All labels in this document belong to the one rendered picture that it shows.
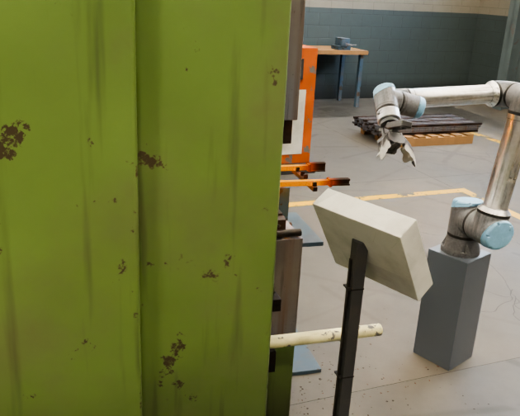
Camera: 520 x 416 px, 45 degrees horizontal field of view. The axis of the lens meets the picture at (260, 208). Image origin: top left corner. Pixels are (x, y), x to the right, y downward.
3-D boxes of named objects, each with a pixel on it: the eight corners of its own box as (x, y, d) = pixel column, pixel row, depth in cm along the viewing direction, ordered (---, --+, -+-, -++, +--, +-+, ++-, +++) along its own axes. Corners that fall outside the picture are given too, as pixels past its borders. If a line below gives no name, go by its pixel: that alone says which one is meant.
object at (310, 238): (295, 215, 322) (295, 211, 321) (323, 245, 286) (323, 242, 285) (238, 218, 314) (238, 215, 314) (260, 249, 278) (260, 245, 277)
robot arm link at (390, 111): (404, 108, 245) (382, 103, 242) (405, 118, 243) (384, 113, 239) (391, 120, 252) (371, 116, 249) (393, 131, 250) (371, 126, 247)
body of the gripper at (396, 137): (394, 156, 245) (390, 130, 250) (407, 144, 238) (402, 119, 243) (378, 153, 242) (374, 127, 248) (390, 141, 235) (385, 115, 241)
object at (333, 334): (376, 332, 234) (378, 319, 232) (383, 339, 229) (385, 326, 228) (264, 345, 222) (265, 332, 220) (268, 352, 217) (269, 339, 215)
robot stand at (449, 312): (436, 338, 346) (452, 238, 326) (471, 356, 330) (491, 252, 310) (413, 352, 332) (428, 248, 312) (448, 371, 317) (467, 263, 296)
